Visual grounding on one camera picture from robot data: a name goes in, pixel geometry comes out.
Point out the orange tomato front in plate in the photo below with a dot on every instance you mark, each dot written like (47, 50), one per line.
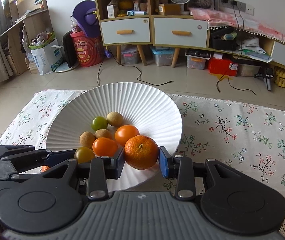
(105, 147)

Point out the longan in plate middle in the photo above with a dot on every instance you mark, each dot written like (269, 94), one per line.
(103, 133)

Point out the yellow green tomato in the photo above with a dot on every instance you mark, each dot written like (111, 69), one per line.
(84, 155)

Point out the orange tomato in plate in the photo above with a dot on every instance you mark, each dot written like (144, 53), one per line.
(124, 133)
(105, 147)

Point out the longan in plate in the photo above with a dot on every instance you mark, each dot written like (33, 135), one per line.
(87, 139)
(103, 133)
(114, 119)

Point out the pink cloth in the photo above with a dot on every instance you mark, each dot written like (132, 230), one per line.
(216, 18)

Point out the white paper bag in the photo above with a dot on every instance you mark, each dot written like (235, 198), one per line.
(48, 58)

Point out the wooden bookshelf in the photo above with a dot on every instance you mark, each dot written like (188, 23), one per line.
(27, 18)

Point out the red box under bench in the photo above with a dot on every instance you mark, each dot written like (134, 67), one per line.
(222, 66)

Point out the clear storage bin small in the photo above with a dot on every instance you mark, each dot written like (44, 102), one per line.
(130, 54)

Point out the small mandarin orange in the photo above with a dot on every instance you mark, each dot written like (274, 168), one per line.
(141, 152)

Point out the black stand panel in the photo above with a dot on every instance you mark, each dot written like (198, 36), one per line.
(69, 50)

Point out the white drawer cabinet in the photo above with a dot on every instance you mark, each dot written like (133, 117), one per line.
(176, 29)
(124, 22)

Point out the longan in plate front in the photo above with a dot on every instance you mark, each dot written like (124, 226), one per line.
(87, 139)

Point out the purple plush toy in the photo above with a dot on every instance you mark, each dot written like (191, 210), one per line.
(85, 13)

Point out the small green fruit in plate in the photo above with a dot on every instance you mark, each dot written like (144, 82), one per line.
(99, 122)

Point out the left white drawer cabinet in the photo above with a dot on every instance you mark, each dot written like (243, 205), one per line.
(124, 22)

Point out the right white drawer cabinet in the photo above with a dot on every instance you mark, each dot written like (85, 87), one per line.
(176, 29)

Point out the red snack bucket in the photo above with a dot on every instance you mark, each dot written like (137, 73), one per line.
(89, 50)

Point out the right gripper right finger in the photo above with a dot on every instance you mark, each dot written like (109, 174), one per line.
(181, 168)

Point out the longan in plate back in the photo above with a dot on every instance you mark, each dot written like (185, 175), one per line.
(114, 119)

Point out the orange tomato back in plate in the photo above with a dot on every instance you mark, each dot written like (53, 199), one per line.
(124, 133)

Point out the large orange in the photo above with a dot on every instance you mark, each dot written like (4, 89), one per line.
(44, 168)

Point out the clear storage bin blue lid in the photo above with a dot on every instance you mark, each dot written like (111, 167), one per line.
(162, 55)

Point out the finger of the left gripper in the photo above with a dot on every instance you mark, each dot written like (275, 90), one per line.
(32, 159)

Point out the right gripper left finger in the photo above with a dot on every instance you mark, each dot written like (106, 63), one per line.
(102, 169)

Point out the floral tablecloth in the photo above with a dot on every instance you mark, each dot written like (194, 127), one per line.
(248, 138)

